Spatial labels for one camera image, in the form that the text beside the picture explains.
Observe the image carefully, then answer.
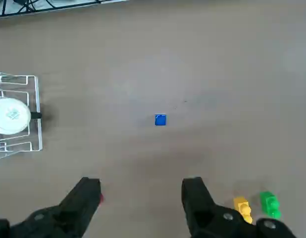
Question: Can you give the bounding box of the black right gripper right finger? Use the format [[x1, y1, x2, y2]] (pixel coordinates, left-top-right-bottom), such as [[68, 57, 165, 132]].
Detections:
[[181, 176, 304, 238]]

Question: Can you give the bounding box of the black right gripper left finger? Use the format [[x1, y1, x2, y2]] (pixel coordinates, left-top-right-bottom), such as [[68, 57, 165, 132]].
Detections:
[[0, 177, 102, 238]]

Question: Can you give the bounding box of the blue wooden cube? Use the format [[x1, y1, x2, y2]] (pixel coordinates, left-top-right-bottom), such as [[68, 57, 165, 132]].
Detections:
[[154, 114, 167, 126]]

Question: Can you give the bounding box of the yellow plastic building brick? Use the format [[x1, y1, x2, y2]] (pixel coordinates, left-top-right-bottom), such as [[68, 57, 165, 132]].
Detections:
[[233, 196, 254, 224]]

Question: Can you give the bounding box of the green plastic building brick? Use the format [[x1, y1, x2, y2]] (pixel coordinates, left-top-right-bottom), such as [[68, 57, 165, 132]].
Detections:
[[259, 191, 282, 220]]

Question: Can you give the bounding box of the white ceramic cup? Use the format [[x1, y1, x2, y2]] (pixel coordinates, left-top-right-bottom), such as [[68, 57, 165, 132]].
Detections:
[[0, 97, 32, 135]]

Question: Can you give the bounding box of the white wire cup rack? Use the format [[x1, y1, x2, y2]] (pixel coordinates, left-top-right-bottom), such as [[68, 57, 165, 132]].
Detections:
[[0, 71, 44, 161]]

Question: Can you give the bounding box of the black table edge rail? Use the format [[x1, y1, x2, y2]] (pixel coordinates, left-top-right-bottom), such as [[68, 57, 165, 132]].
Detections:
[[0, 0, 130, 18]]

